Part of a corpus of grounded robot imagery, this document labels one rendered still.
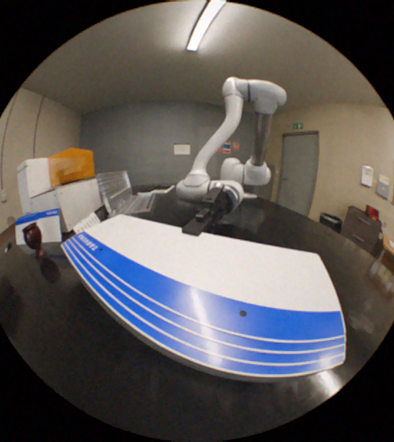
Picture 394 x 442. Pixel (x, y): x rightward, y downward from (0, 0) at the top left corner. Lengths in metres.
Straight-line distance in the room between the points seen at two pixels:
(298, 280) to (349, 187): 2.67
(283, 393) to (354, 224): 2.16
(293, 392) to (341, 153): 2.89
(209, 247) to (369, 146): 2.85
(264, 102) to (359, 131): 2.39
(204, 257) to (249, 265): 0.05
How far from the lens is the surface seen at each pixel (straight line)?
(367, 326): 0.40
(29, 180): 0.82
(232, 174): 1.01
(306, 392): 0.26
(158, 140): 3.08
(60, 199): 0.63
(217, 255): 0.16
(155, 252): 0.17
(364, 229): 2.26
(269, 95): 0.76
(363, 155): 2.83
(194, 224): 0.21
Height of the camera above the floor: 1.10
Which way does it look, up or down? 23 degrees down
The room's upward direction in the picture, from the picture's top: straight up
